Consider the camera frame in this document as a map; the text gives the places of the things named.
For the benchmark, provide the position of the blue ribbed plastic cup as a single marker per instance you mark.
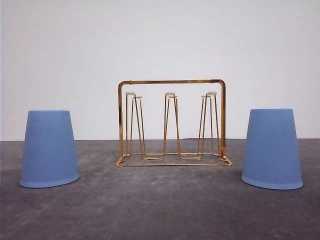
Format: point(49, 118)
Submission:
point(49, 157)

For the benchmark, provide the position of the gold wire cup rack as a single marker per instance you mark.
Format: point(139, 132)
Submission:
point(172, 123)

